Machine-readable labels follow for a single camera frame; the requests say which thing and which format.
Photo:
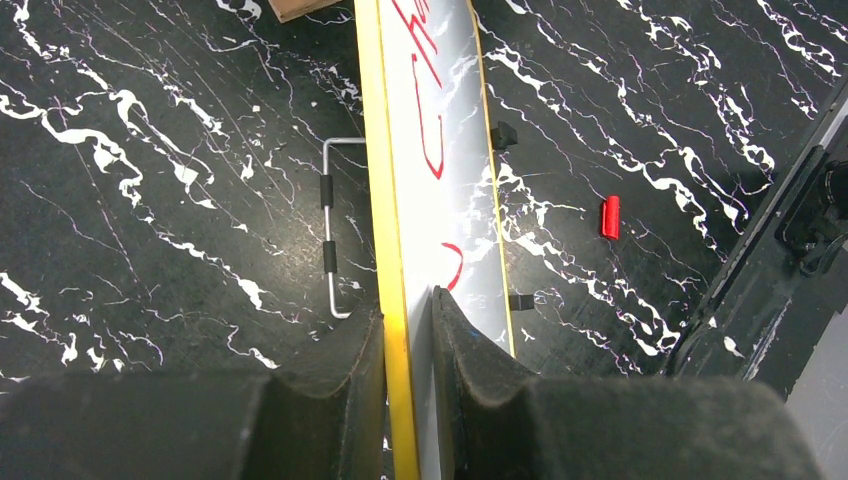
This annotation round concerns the red marker cap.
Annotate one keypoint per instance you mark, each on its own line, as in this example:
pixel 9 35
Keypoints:
pixel 610 218

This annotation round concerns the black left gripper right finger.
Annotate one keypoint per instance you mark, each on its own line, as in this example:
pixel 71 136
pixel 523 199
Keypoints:
pixel 499 420

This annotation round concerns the yellow-framed whiteboard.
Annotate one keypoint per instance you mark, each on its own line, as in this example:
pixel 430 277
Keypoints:
pixel 434 201

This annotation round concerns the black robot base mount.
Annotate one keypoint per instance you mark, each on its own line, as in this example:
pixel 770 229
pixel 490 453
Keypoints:
pixel 786 277

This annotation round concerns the wooden board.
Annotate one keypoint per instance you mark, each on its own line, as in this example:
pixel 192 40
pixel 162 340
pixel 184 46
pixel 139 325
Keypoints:
pixel 288 10

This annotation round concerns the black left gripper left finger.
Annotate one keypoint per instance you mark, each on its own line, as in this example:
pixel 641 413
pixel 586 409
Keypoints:
pixel 318 417

